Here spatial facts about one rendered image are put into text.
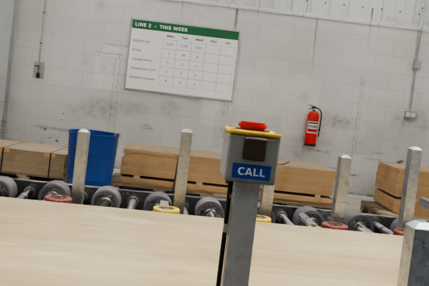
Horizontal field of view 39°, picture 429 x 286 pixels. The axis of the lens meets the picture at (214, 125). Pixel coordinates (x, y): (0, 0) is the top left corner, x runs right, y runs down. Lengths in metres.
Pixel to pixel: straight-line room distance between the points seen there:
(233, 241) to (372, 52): 7.61
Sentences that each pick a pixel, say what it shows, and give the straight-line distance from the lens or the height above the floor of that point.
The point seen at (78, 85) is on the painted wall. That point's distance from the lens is 8.20.
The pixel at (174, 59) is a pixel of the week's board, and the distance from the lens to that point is 8.05.
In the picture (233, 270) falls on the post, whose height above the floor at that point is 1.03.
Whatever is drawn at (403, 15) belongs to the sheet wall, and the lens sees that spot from 8.58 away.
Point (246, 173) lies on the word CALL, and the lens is 0.81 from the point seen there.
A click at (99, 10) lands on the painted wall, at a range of 8.22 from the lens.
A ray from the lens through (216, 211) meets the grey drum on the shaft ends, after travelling 2.34.
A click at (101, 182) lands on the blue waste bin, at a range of 6.50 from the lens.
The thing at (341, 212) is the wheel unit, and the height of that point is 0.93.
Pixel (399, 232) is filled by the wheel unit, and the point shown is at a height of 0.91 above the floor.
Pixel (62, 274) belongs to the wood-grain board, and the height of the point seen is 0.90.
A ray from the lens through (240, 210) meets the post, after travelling 0.84.
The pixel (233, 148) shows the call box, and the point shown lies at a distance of 0.81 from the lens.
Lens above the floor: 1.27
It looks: 3 degrees down
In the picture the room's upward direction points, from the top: 7 degrees clockwise
